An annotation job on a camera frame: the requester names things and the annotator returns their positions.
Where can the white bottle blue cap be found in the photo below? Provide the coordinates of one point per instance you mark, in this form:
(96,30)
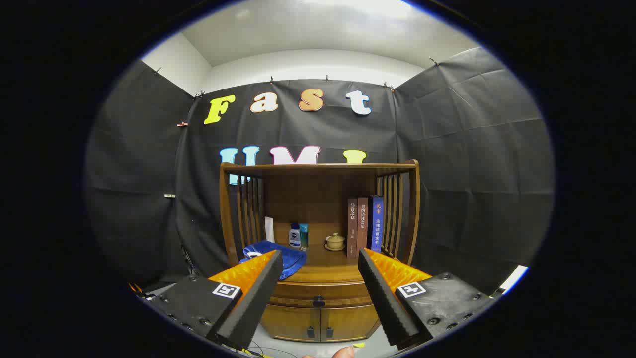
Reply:
(294,238)

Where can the wooden drawer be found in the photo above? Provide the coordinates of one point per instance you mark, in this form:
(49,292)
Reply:
(298,293)

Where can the beige lidded tea cup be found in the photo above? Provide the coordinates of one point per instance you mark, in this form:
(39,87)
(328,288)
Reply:
(335,242)

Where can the wooden cabinet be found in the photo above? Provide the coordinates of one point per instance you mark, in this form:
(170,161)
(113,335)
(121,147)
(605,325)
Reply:
(308,194)

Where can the white tube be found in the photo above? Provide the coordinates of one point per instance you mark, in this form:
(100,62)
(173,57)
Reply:
(269,229)

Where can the teal bottle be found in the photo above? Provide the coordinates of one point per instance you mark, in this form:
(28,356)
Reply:
(303,237)

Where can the wooden countertop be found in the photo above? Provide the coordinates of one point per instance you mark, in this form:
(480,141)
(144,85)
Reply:
(328,271)

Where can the blue book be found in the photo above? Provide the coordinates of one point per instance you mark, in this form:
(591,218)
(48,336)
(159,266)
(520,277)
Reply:
(376,223)

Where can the reddish brown book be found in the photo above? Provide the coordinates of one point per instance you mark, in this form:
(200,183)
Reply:
(362,226)

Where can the black electronics box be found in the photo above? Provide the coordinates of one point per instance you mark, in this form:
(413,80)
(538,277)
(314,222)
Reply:
(144,293)

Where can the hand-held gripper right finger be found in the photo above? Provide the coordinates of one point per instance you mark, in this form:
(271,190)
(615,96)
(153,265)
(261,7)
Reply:
(382,293)

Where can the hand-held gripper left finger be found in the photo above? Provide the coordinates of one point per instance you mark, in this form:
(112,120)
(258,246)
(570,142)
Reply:
(258,293)

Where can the blue towel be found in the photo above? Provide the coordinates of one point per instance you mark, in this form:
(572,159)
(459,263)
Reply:
(294,259)

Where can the wooden cabinet door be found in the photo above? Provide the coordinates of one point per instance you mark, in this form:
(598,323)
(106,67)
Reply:
(290,322)
(348,322)

